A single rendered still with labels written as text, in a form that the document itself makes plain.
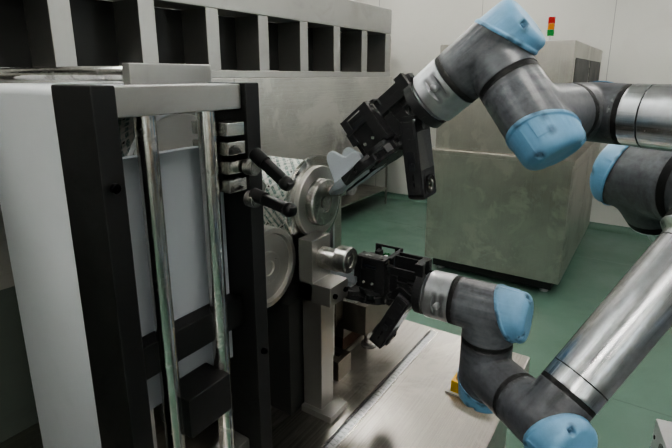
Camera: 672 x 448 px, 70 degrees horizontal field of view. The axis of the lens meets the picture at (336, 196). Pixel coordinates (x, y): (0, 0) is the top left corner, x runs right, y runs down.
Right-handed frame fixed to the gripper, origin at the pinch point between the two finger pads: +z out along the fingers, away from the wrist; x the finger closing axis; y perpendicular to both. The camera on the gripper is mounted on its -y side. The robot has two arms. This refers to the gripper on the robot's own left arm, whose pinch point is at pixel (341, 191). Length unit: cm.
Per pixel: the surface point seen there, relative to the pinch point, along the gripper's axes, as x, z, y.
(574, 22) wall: -449, -14, 72
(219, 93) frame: 32.4, -17.1, 7.0
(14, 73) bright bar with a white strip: 33.2, 8.0, 30.1
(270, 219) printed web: 7.1, 9.3, 2.3
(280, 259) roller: 9.9, 9.2, -4.1
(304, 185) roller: 5.1, 1.6, 3.3
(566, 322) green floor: -233, 73, -105
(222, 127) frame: 32.1, -15.1, 4.9
